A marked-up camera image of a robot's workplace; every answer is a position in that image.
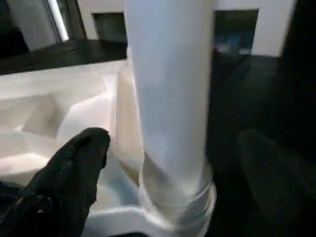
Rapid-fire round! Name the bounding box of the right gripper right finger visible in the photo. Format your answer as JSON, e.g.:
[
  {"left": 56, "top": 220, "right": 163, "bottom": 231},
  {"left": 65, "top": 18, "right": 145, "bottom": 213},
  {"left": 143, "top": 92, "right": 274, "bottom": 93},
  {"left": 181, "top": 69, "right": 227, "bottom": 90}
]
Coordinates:
[{"left": 235, "top": 129, "right": 316, "bottom": 237}]

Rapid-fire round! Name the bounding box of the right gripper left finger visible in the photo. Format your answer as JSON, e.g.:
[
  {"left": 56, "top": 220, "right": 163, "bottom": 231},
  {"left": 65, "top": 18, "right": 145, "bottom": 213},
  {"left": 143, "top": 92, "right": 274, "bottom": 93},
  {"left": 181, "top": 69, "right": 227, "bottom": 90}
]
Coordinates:
[{"left": 0, "top": 127, "right": 112, "bottom": 237}]

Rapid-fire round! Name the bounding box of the white plastic table top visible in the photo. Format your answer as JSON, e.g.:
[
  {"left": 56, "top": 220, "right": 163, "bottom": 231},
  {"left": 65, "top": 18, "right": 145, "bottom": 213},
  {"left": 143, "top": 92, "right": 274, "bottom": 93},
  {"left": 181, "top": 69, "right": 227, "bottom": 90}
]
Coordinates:
[{"left": 0, "top": 59, "right": 218, "bottom": 237}]

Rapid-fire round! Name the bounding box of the white plastic table leg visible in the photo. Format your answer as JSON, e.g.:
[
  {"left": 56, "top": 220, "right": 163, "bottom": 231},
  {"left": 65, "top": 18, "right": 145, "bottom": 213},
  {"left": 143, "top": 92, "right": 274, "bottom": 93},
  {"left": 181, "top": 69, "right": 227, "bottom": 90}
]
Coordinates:
[{"left": 122, "top": 0, "right": 218, "bottom": 232}]

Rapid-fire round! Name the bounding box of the black work mat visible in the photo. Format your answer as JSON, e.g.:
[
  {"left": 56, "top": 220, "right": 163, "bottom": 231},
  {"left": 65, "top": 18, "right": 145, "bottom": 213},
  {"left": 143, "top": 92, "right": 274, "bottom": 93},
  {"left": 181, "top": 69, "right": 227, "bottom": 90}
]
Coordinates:
[{"left": 0, "top": 39, "right": 316, "bottom": 237}]

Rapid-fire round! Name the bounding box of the white glass-door cabinet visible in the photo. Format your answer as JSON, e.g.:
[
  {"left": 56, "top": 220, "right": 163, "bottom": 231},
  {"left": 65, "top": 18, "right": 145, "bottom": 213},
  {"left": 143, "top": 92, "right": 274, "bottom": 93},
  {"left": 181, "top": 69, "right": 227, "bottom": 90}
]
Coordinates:
[{"left": 76, "top": 0, "right": 298, "bottom": 59}]

